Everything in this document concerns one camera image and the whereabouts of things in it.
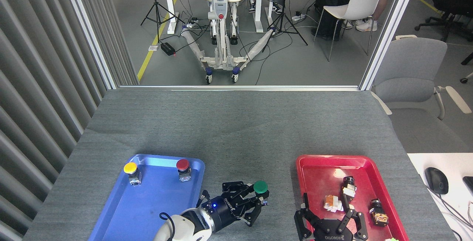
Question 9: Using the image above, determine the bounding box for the black chair base leg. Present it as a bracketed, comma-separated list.
[460, 52, 473, 84]

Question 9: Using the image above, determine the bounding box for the red plastic tray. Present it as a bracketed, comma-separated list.
[296, 155, 410, 241]

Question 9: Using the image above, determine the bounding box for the green push button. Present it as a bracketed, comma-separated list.
[253, 180, 269, 206]

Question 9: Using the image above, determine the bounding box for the orange and white switch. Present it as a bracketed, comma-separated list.
[324, 194, 345, 213]

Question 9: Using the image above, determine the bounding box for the grey felt table cover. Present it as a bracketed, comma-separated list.
[22, 88, 459, 241]

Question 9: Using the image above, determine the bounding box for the white side table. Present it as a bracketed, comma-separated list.
[406, 153, 473, 241]

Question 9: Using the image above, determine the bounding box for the black and orange switch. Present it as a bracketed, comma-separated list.
[369, 198, 389, 227]

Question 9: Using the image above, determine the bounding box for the silver frame post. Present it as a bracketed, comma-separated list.
[358, 0, 422, 91]
[61, 0, 119, 90]

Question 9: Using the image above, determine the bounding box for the silver frame rail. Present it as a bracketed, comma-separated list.
[118, 85, 361, 92]

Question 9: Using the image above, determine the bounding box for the yellow push button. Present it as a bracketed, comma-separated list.
[123, 162, 142, 187]

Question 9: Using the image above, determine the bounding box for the grey ribbed partition panel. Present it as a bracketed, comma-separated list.
[0, 0, 139, 241]

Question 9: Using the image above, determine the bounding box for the blue plastic tray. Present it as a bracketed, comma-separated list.
[89, 154, 205, 241]

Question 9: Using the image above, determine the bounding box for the grey office chair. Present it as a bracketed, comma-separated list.
[371, 36, 473, 153]

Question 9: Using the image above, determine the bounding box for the red push button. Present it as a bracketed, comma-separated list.
[176, 159, 192, 182]

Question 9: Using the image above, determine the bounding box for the black office chair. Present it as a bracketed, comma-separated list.
[415, 0, 473, 42]

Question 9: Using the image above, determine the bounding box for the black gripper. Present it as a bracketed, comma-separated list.
[295, 193, 368, 241]
[210, 181, 269, 231]

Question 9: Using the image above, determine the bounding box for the black computer mouse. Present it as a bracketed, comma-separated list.
[424, 167, 449, 195]

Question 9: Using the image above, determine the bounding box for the white plastic chair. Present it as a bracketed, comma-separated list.
[314, 0, 386, 62]

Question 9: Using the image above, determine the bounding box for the black and white switch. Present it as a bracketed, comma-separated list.
[340, 176, 357, 201]

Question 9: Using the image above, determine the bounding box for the black tripod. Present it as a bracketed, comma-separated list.
[140, 0, 185, 44]
[262, 0, 308, 53]

